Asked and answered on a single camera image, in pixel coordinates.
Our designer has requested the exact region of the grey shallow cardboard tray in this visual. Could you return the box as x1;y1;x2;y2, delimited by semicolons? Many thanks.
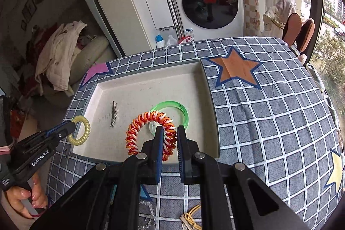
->
71;59;221;166

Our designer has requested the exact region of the cream tote bag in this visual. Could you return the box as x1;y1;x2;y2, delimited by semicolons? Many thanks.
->
263;5;286;38

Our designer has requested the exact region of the person's left hand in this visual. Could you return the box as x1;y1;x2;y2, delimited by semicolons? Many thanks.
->
3;175;49;220

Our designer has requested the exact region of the beige hair clip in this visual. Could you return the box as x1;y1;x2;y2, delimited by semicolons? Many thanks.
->
180;214;194;230

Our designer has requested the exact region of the orange white spiral hair tie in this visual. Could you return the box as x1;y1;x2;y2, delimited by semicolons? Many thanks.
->
125;111;177;156

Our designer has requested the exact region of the clear crystal bead bracelet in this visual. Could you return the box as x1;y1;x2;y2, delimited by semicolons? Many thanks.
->
139;199;157;228

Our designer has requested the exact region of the clear plastic jug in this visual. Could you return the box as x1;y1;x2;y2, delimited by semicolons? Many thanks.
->
165;34;178;47

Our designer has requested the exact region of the rhinestone hair clip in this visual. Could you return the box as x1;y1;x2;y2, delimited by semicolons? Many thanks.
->
110;101;119;127

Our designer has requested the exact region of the green translucent bangle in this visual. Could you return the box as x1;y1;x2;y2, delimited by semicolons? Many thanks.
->
149;101;189;136

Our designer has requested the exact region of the white front-load washing machine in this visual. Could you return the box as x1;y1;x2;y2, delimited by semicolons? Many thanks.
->
165;0;244;40

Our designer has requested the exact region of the red handled mop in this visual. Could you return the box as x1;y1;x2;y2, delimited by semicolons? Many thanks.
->
152;0;194;44

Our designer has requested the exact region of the large dark picture frame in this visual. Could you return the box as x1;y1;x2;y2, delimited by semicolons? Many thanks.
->
22;0;37;22

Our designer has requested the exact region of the yellow cord keychain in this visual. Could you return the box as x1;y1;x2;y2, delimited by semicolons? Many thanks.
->
186;204;202;230

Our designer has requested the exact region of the brown round chair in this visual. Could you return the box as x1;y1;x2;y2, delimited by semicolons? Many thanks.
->
282;13;302;47
296;18;316;54

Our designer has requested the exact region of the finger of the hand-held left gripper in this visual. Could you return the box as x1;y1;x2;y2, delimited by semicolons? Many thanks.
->
44;120;74;138
51;124;78;146

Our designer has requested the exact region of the dark red cloth pile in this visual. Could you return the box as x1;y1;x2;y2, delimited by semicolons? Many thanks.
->
25;28;57;97

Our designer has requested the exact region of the checked hanging cloth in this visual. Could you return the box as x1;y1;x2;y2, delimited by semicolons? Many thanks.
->
241;0;260;36

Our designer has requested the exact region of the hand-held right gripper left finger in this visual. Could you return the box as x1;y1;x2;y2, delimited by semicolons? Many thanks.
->
28;126;164;230

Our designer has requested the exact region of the yellow spiral hair tie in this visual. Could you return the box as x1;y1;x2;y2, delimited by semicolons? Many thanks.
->
66;115;90;146

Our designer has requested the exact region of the beige coat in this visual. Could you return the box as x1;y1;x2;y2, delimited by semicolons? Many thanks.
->
34;21;88;92

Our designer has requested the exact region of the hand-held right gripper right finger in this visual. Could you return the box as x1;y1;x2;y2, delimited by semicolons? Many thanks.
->
177;126;310;230

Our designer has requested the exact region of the white cloth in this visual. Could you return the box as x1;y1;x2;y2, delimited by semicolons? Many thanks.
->
275;0;297;17

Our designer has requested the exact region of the cream sofa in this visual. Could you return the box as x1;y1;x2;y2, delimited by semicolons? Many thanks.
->
43;35;116;109

